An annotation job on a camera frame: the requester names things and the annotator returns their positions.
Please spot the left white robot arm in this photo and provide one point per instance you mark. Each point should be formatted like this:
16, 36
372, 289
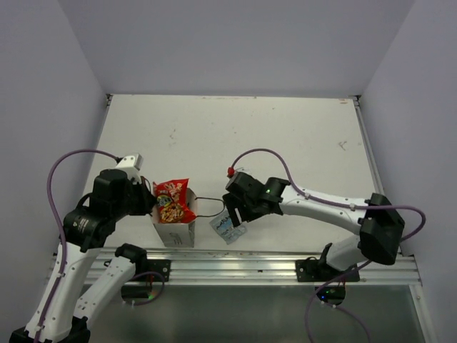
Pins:
66, 312

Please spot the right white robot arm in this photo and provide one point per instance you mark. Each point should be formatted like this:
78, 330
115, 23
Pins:
376, 227

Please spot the white paper coffee bag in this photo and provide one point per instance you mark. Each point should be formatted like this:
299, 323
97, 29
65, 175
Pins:
176, 235

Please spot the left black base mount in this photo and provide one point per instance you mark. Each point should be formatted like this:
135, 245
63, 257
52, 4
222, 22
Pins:
160, 266

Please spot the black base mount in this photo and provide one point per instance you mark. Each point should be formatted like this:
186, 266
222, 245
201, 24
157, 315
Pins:
312, 270
160, 266

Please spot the right wrist camera red cap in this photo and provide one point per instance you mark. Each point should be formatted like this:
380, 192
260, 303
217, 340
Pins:
231, 171

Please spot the red snack packet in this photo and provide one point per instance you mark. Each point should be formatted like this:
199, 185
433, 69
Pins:
172, 202

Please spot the silver small snack packet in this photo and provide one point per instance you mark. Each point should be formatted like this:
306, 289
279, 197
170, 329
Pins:
223, 226

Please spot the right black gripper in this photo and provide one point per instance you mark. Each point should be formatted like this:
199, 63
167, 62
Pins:
232, 202

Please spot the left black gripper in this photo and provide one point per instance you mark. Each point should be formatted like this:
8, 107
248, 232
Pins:
148, 200

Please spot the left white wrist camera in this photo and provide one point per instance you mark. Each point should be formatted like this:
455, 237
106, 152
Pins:
131, 165

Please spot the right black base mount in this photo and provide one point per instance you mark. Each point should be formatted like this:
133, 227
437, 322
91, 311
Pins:
312, 270

